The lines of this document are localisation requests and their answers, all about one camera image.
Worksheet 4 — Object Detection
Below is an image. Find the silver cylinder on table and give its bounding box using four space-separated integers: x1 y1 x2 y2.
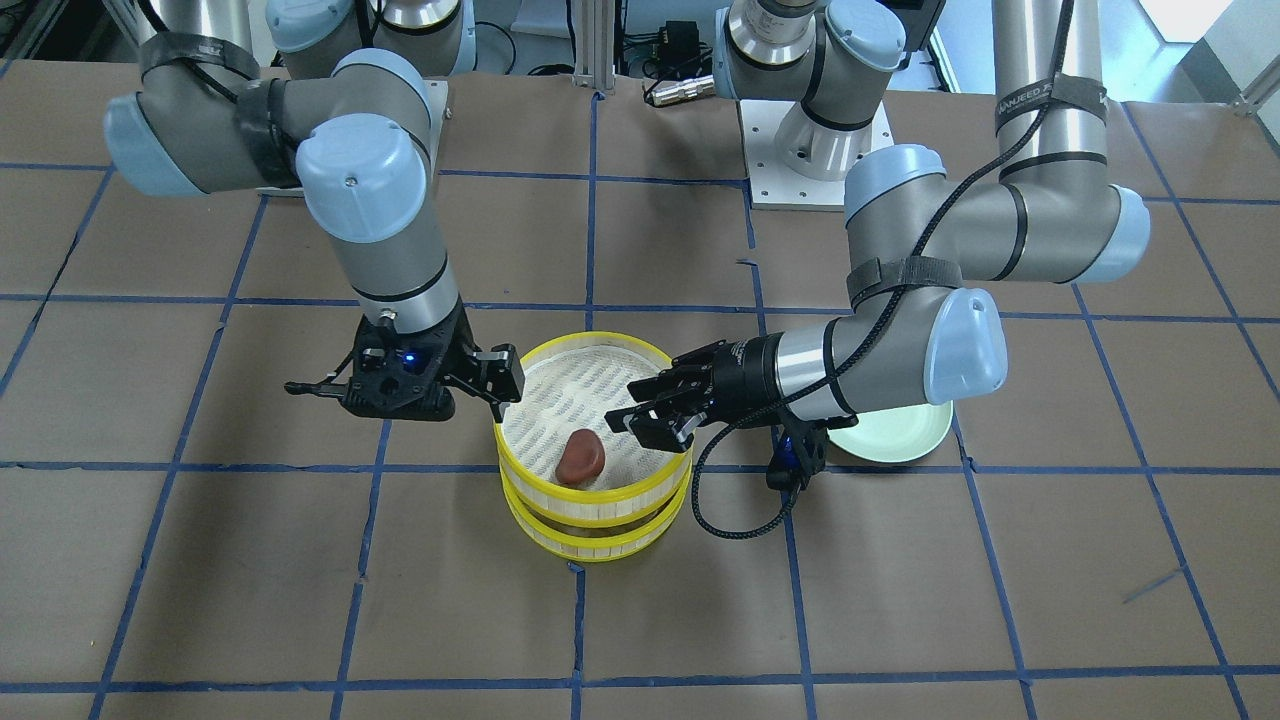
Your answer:
643 76 717 108

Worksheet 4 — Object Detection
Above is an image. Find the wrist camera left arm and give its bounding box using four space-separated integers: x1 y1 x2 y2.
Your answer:
765 421 829 493

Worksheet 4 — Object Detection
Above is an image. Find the light green plate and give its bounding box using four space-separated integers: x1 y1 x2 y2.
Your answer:
828 402 954 464

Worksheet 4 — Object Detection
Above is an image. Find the yellow steamer basket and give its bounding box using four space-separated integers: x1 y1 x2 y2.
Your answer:
503 483 689 562
494 331 692 529

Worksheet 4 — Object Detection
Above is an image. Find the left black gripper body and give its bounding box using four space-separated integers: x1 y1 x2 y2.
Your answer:
631 338 781 428

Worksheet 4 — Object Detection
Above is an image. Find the aluminium frame post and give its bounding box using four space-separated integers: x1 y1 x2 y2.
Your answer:
567 1 621 96

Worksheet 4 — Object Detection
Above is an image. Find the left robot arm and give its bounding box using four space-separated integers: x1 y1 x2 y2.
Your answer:
605 1 1151 452

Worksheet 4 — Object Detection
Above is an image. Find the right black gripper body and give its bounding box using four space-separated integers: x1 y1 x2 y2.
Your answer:
340 304 525 421

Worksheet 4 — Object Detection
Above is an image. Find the brown steamed bun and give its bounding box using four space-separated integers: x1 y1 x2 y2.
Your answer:
554 428 605 489

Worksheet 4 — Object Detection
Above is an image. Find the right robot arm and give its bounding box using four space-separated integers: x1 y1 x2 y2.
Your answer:
104 1 524 421

